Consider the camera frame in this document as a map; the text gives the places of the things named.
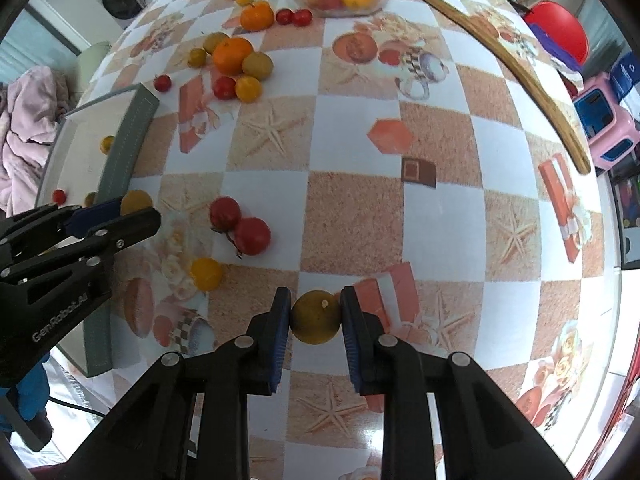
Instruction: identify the black cable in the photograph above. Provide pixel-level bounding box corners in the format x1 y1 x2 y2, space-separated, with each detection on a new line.
50 395 108 418

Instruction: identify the pink plastic stool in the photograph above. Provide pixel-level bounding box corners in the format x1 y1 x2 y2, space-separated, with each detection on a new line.
572 72 640 161

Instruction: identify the black shelf unit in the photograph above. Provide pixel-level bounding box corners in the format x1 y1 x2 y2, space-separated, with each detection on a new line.
607 170 640 271

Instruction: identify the red plastic chair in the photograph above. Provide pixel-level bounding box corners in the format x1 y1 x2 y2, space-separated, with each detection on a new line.
537 1 591 66

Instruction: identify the purple cloth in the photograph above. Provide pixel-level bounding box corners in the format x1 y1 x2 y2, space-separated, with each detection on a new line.
530 22 583 78

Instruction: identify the blue tissue pack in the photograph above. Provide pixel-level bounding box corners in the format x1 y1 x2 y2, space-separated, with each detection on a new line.
612 52 640 106

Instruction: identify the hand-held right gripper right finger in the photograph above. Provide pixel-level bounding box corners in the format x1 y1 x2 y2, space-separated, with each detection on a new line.
340 286 576 480

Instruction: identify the grey fabric tray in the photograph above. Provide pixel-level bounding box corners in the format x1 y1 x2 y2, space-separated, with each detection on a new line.
37 84 161 376

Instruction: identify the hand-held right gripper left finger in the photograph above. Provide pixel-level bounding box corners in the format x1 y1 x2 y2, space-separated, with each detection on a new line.
55 287 292 480

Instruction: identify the red tomato with stem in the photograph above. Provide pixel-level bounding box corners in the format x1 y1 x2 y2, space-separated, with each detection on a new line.
210 196 242 231
234 216 272 256

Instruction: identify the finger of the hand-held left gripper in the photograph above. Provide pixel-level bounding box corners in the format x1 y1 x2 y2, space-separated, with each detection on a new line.
0 197 124 262
0 208 162 287

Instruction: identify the curved wooden stick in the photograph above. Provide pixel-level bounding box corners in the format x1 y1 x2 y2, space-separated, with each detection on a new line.
397 0 592 176

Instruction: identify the pink fleece blanket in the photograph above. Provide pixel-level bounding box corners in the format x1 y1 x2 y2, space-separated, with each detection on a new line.
0 67 66 216

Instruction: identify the light green sofa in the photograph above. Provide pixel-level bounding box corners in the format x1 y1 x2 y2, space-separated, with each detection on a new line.
75 42 113 111

